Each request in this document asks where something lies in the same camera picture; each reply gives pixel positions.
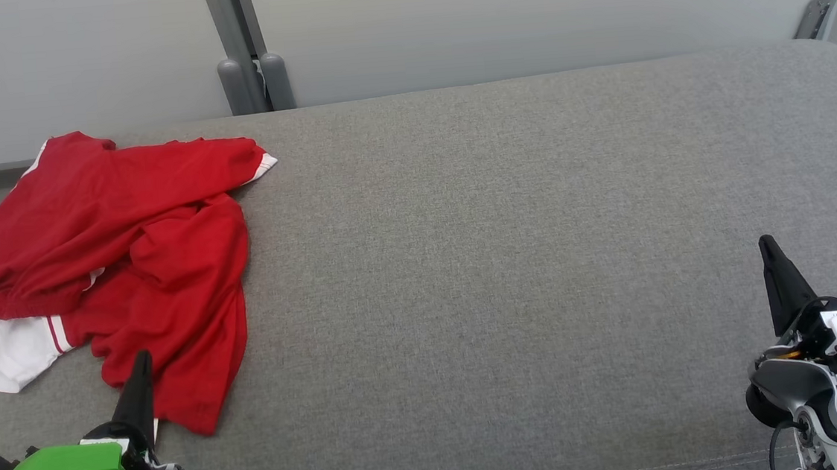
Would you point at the red shorts white side panels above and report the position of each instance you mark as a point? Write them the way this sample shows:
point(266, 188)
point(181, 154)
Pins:
point(73, 217)

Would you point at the red polo shirt white trim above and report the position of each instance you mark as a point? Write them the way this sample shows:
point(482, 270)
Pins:
point(187, 335)

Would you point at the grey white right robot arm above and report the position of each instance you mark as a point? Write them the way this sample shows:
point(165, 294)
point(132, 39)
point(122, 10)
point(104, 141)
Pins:
point(788, 379)

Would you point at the grey fabric sofa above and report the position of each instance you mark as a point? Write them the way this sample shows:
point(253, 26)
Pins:
point(502, 258)

